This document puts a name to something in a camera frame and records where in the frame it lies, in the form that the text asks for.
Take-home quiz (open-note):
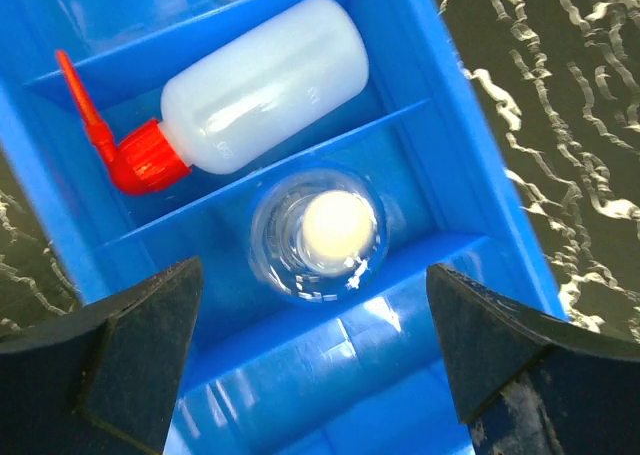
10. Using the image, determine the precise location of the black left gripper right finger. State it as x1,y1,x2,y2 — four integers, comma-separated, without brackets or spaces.
426,264,639,454

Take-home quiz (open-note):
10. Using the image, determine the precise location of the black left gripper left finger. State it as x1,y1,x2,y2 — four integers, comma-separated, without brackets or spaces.
1,257,204,454

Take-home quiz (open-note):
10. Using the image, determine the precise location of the clear glass stoppered flask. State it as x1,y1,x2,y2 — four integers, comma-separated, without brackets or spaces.
248,165,389,303

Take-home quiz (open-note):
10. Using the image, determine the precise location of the white wash bottle red cap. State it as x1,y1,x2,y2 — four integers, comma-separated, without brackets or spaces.
56,0,369,196

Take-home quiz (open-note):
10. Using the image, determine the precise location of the blue divided plastic bin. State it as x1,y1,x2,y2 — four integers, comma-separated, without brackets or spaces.
1,0,563,454

